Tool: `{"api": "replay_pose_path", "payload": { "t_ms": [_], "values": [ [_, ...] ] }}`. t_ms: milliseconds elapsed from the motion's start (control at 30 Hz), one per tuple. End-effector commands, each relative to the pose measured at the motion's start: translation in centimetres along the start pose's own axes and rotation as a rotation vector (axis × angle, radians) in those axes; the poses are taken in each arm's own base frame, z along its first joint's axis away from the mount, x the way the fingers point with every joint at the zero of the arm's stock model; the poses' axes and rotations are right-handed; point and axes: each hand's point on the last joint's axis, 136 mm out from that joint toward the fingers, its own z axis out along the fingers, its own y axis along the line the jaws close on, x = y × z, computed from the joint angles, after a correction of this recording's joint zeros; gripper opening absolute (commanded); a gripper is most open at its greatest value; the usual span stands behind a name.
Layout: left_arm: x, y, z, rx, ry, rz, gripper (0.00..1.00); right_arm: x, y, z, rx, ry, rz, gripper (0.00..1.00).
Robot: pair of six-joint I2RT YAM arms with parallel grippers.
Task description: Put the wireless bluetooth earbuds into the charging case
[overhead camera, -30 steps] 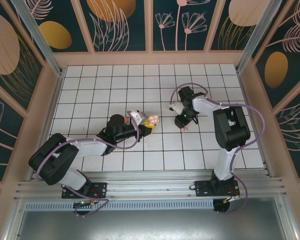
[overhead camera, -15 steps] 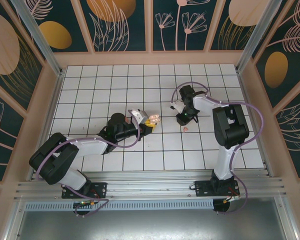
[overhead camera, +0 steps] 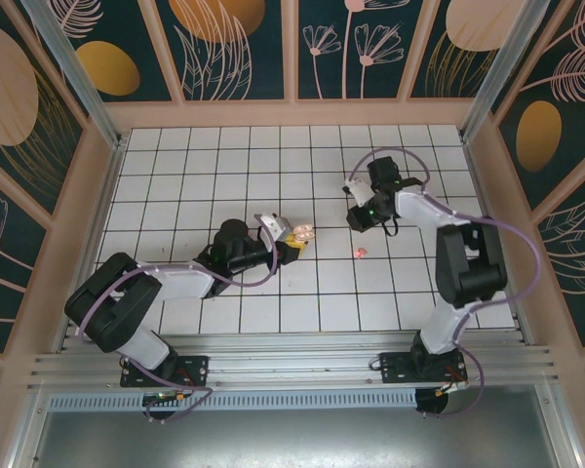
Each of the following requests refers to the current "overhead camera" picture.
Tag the cream earbud charging case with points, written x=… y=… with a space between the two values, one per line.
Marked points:
x=303 y=231

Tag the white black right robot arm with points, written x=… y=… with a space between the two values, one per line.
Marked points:
x=419 y=205

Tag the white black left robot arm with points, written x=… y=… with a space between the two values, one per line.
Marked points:
x=175 y=283

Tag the small electronics board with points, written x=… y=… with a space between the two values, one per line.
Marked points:
x=163 y=397

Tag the grey metal base sheet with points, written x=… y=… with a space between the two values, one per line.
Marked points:
x=297 y=439

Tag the aluminium mounting rail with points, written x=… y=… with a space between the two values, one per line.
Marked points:
x=297 y=361

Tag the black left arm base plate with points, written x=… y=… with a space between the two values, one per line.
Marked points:
x=195 y=370

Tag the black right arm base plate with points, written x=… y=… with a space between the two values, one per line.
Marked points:
x=395 y=370

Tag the aluminium corner post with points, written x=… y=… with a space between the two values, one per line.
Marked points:
x=499 y=73
x=84 y=83

